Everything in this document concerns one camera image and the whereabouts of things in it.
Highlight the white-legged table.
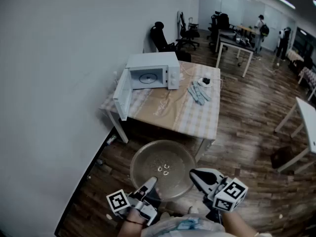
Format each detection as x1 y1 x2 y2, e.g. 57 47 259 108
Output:
108 109 216 163

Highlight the light blue numbered strap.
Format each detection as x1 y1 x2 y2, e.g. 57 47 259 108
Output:
192 80 209 103

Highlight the black office chair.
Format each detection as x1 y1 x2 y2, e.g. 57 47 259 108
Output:
150 21 192 63
218 13 237 51
207 10 222 46
175 12 200 51

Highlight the person's white clothing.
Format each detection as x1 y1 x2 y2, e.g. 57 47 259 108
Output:
147 212 247 237

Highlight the small white plate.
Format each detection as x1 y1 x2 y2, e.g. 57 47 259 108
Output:
197 79 214 88

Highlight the wooden-topped desk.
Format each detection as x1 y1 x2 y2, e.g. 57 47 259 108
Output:
236 25 260 38

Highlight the table with checkered cloth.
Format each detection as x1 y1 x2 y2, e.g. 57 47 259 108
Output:
286 49 305 65
298 66 316 101

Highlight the person's right forearm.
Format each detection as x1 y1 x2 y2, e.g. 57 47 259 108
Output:
221 210 260 237

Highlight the dark-topped desk with white legs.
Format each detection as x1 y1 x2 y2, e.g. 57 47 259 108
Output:
215 34 255 79

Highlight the pile of dark equipment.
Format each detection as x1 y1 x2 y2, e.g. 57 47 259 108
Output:
234 33 252 46

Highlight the white microwave oven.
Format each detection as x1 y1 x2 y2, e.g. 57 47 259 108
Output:
113 52 181 122

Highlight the small white desk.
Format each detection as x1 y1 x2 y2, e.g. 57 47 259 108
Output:
216 28 237 38

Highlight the clear glass turntable plate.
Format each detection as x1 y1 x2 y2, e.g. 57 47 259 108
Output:
130 139 198 202

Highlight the person's left forearm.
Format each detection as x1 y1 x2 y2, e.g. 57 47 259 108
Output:
118 210 147 237

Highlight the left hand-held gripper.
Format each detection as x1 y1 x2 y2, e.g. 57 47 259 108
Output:
106 176 162 227

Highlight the large white desk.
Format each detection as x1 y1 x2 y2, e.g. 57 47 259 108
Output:
274 96 316 174

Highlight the white power cable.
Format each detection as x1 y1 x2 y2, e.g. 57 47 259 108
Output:
181 67 224 91

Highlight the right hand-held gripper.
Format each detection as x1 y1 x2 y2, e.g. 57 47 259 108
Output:
189 168 249 223

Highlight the dark brown bag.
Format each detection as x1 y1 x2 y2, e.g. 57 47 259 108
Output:
270 146 295 169

